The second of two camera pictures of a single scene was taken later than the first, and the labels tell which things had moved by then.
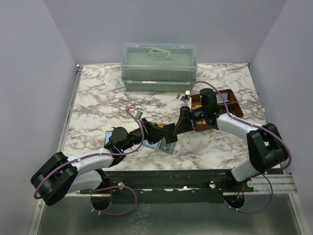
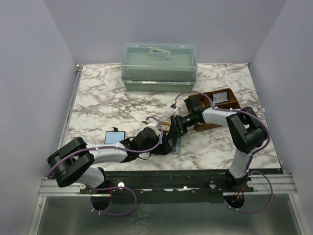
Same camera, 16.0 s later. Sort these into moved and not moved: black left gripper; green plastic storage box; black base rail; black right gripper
Moved: black left gripper; black right gripper
Not moved: green plastic storage box; black base rail
